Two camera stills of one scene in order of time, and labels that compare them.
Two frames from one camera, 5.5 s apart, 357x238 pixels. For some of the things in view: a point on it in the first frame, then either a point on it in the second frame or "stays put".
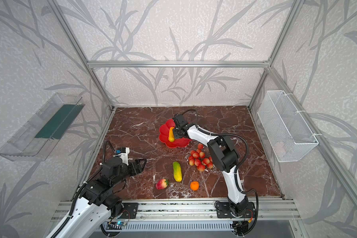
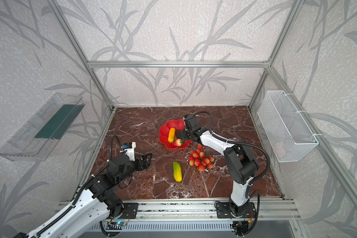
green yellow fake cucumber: [177, 171] stays put
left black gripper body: [134, 167] stays put
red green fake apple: [161, 184] → [178, 142]
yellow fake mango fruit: [171, 137] stays put
